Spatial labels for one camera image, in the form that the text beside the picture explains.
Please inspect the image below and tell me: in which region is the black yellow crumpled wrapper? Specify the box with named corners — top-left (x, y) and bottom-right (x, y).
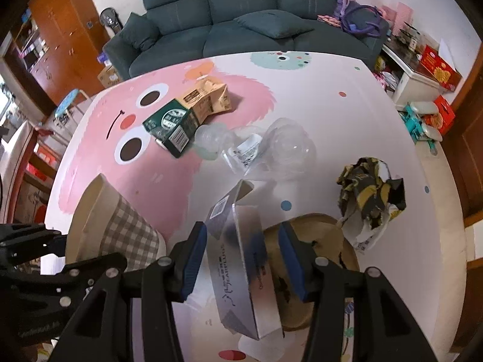
top-left (337, 157), bottom-right (407, 230)

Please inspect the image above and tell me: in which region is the beige checkered paper bag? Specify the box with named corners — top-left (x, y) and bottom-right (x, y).
top-left (65, 173), bottom-right (166, 271)

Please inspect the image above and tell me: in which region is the cardboard box on floor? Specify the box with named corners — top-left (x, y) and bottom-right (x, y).
top-left (98, 65), bottom-right (123, 88)

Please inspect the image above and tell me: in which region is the clear plastic container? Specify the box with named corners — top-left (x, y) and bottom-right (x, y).
top-left (194, 118), bottom-right (317, 181)

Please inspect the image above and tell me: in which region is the blue round stool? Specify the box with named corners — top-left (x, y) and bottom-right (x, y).
top-left (54, 88), bottom-right (90, 118)

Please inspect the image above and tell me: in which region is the brown wooden door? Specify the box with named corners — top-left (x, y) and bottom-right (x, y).
top-left (443, 52), bottom-right (482, 226)

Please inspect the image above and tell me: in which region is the purple backpack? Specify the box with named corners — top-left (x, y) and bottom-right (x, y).
top-left (334, 0), bottom-right (384, 38)

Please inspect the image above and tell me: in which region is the tan crumpled carton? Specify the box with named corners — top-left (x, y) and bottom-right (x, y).
top-left (178, 76), bottom-right (232, 124)

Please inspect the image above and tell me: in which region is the white side cabinet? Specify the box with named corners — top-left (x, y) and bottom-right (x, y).
top-left (381, 37), bottom-right (453, 110)

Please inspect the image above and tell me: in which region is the teal toy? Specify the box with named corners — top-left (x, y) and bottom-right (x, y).
top-left (399, 101), bottom-right (443, 144)

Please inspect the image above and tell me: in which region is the silver earplugs box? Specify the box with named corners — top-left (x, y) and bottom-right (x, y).
top-left (205, 180), bottom-right (282, 340)

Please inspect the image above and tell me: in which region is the red box on floor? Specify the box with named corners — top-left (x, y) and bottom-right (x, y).
top-left (423, 96), bottom-right (455, 136)

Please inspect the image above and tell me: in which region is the brown crumpled paper tray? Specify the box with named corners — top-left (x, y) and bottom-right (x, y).
top-left (264, 213), bottom-right (360, 332)

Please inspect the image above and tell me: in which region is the dark teal cushion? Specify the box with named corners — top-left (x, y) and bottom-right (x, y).
top-left (235, 10), bottom-right (314, 39)

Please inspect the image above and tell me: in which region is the green carton box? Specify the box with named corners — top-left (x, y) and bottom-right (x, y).
top-left (142, 99), bottom-right (200, 159)

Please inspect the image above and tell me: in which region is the black standing fan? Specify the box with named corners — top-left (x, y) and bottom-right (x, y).
top-left (99, 8), bottom-right (123, 34)

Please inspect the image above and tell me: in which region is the colourful cartoon tablecloth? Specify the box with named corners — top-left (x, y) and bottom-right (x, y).
top-left (40, 50), bottom-right (442, 362)

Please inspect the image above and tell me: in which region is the red box on cabinet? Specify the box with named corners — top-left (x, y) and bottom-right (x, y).
top-left (420, 45), bottom-right (462, 92)

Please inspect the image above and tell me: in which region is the dark teal sofa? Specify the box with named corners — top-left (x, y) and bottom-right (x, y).
top-left (103, 0), bottom-right (389, 80)

